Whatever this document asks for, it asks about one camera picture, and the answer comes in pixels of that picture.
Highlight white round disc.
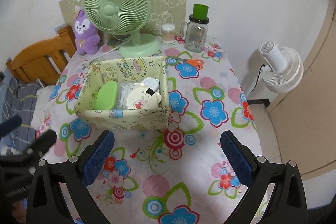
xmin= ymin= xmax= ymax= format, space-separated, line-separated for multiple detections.
xmin=143 ymin=77 xmax=160 ymax=92

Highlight yellow patterned storage box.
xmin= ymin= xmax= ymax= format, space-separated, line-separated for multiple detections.
xmin=74 ymin=56 xmax=170 ymax=132

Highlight purple plush toy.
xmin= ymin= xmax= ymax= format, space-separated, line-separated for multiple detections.
xmin=73 ymin=8 xmax=100 ymax=55

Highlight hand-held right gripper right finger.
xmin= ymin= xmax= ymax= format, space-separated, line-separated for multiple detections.
xmin=220 ymin=131 xmax=308 ymax=224

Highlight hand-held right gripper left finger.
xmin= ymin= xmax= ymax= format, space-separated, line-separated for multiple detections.
xmin=26 ymin=130 xmax=115 ymax=224

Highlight glass mug jar green lid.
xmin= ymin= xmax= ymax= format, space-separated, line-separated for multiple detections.
xmin=180 ymin=4 xmax=210 ymax=53

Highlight white fan cable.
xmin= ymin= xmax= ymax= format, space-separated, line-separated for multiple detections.
xmin=81 ymin=40 xmax=134 ymax=65

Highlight wooden bed headboard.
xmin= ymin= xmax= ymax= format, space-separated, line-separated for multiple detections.
xmin=6 ymin=25 xmax=76 ymax=86

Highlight beige wooden door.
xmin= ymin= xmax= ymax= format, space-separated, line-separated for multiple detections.
xmin=268 ymin=0 xmax=336 ymax=180

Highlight grey plaid blanket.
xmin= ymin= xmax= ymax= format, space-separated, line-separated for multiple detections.
xmin=0 ymin=77 xmax=40 ymax=156

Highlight floral tablecloth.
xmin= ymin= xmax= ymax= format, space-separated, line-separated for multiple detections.
xmin=31 ymin=38 xmax=263 ymax=224

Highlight white floor fan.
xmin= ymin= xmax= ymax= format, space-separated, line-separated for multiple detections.
xmin=241 ymin=40 xmax=304 ymax=101

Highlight green desk fan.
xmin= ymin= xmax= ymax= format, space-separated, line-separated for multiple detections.
xmin=84 ymin=0 xmax=161 ymax=58

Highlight orange-handled scissors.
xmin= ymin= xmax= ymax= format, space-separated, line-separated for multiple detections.
xmin=168 ymin=56 xmax=205 ymax=69

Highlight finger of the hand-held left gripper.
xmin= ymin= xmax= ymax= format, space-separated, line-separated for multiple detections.
xmin=0 ymin=115 xmax=23 ymax=138
xmin=26 ymin=130 xmax=57 ymax=159

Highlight clear cotton swab jar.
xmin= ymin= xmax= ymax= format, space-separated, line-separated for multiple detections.
xmin=161 ymin=24 xmax=176 ymax=43

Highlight black fan cable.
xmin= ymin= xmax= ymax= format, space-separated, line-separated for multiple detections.
xmin=251 ymin=64 xmax=264 ymax=94

